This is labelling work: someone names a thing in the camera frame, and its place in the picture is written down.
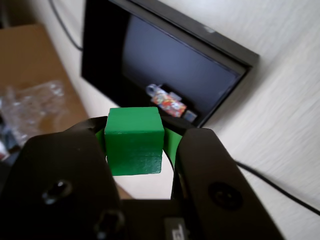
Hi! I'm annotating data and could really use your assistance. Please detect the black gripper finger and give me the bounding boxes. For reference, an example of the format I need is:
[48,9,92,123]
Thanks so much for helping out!
[162,116,286,240]
[0,115,128,240]

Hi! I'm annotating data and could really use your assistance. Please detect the green wooden cube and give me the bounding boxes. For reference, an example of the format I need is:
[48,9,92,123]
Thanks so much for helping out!
[103,106,165,177]

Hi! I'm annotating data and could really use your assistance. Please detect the open brown cardboard box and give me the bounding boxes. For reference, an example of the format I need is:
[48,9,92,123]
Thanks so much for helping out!
[0,23,133,201]

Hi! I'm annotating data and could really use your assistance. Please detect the black cardboard box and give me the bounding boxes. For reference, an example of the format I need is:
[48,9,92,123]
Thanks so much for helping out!
[80,0,251,128]

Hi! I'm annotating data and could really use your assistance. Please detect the clear plastic bag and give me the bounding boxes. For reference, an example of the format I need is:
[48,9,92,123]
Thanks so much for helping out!
[0,79,68,151]

